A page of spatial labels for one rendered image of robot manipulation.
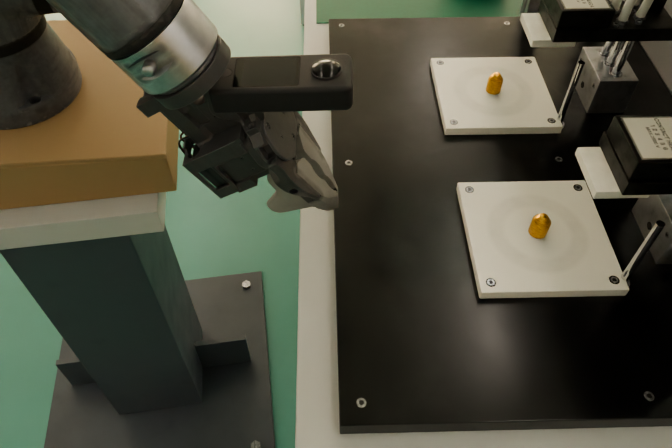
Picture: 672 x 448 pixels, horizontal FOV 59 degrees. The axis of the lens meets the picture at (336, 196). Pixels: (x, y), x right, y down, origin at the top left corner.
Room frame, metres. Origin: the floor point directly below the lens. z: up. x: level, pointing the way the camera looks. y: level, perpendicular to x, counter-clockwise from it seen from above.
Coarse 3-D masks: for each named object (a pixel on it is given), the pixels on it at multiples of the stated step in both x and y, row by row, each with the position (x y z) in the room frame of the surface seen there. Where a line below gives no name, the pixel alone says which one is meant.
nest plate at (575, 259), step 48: (480, 192) 0.45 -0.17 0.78; (528, 192) 0.45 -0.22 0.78; (576, 192) 0.45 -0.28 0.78; (480, 240) 0.38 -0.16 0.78; (528, 240) 0.38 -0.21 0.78; (576, 240) 0.38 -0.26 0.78; (480, 288) 0.32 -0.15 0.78; (528, 288) 0.32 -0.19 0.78; (576, 288) 0.32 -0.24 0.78; (624, 288) 0.32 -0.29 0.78
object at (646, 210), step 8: (640, 200) 0.43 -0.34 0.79; (648, 200) 0.42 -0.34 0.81; (656, 200) 0.40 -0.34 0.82; (664, 200) 0.40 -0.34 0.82; (632, 208) 0.43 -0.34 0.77; (640, 208) 0.42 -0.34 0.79; (648, 208) 0.41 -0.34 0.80; (656, 208) 0.40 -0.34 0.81; (664, 208) 0.39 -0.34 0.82; (640, 216) 0.41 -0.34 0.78; (648, 216) 0.40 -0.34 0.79; (656, 216) 0.39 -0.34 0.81; (664, 216) 0.38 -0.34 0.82; (640, 224) 0.41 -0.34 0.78; (648, 224) 0.40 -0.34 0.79; (648, 232) 0.39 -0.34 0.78; (664, 232) 0.37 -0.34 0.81; (656, 240) 0.37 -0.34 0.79; (664, 240) 0.36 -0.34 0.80; (656, 248) 0.37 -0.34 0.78; (664, 248) 0.36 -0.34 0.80; (656, 256) 0.36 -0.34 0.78; (664, 256) 0.36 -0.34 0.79
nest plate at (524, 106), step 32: (448, 64) 0.69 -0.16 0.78; (480, 64) 0.69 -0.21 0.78; (512, 64) 0.69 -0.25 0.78; (448, 96) 0.62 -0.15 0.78; (480, 96) 0.62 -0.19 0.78; (512, 96) 0.62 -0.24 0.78; (544, 96) 0.62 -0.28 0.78; (448, 128) 0.56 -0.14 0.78; (480, 128) 0.56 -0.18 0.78; (512, 128) 0.56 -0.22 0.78; (544, 128) 0.56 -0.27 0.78
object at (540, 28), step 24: (552, 0) 0.64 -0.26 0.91; (576, 0) 0.62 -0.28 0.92; (600, 0) 0.62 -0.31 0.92; (624, 0) 0.66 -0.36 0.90; (528, 24) 0.64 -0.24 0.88; (552, 24) 0.61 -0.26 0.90; (576, 24) 0.60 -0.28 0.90; (600, 24) 0.60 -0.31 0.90; (648, 24) 0.61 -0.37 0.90; (624, 48) 0.61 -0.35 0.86
